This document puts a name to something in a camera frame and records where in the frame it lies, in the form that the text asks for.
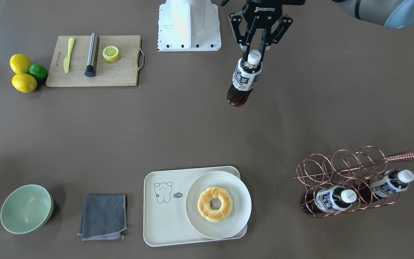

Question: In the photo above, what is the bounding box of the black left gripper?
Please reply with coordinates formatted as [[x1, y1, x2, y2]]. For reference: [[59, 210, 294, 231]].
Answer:
[[229, 0, 305, 61]]

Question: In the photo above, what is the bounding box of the tea bottle white cap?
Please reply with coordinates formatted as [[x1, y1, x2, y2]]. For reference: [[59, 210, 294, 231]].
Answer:
[[226, 50, 263, 107]]

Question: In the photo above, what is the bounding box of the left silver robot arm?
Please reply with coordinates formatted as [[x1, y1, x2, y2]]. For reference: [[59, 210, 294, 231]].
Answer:
[[229, 0, 414, 61]]

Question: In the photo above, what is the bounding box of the tea bottle in rack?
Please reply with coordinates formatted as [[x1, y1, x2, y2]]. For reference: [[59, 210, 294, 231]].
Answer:
[[300, 185, 358, 215], [358, 169, 414, 204]]

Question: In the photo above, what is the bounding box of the cream serving tray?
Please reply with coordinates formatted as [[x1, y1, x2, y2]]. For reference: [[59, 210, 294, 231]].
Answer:
[[143, 166, 251, 246]]

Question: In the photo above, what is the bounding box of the bamboo cutting board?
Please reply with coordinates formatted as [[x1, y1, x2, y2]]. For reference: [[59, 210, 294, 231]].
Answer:
[[46, 35, 142, 87]]

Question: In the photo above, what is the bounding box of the half lemon slice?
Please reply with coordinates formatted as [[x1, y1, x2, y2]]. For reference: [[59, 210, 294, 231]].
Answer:
[[102, 46, 120, 62]]

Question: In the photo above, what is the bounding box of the white round plate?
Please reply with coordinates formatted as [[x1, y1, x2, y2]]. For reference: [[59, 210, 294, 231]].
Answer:
[[185, 171, 252, 240]]

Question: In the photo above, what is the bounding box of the yellow plastic knife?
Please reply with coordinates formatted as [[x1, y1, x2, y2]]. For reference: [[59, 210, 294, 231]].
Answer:
[[63, 37, 75, 73]]

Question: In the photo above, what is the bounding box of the green lime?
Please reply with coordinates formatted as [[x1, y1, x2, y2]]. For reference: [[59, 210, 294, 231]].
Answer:
[[28, 64, 48, 82]]

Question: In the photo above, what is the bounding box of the grey folded cloth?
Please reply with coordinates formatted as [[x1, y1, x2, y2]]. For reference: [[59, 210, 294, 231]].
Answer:
[[77, 194, 128, 241]]

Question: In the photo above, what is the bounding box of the yellow lemon lower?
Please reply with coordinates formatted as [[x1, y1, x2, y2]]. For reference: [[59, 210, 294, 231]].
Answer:
[[11, 73, 38, 93]]

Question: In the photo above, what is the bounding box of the yellow lemon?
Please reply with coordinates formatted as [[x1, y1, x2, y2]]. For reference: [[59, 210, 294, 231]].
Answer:
[[10, 54, 32, 74], [11, 73, 38, 93]]

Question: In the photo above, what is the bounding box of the yellow lemon upper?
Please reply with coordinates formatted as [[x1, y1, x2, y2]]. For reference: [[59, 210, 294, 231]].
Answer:
[[10, 54, 32, 74]]

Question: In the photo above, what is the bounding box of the green ceramic bowl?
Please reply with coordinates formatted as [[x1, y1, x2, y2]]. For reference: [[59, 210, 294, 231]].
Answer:
[[0, 184, 54, 234]]

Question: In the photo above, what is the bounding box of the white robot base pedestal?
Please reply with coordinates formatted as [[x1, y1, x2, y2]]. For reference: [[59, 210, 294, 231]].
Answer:
[[157, 0, 222, 51]]

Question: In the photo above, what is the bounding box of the copper wire bottle rack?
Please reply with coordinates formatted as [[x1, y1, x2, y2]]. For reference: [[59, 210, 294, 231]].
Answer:
[[295, 146, 414, 217]]

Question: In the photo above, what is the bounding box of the glazed ring donut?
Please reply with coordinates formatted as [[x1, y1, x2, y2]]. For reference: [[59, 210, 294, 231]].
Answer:
[[197, 186, 233, 223]]

